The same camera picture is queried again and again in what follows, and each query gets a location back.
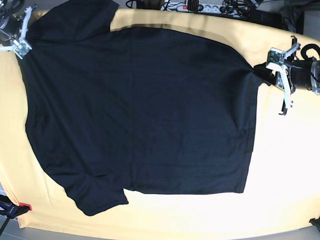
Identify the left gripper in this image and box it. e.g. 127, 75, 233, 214
275, 36, 301, 116

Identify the dark navy T-shirt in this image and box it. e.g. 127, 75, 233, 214
18, 0, 263, 216

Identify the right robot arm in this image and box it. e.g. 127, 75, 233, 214
0, 0, 38, 59

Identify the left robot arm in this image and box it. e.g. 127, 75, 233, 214
268, 35, 320, 116

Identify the black box in background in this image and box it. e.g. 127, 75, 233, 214
248, 9, 283, 29

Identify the white power strip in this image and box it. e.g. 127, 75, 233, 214
161, 1, 237, 15

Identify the yellow table cloth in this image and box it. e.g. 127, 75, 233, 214
0, 7, 320, 235

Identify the red and blue clamp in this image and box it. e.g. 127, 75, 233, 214
0, 195, 32, 219

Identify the black clamp at corner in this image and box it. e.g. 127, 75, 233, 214
309, 217, 320, 229

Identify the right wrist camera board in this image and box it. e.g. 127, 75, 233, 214
12, 39, 32, 60

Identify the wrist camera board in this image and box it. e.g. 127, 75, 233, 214
12, 39, 32, 60
265, 48, 286, 72

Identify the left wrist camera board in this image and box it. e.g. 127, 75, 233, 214
265, 48, 286, 72

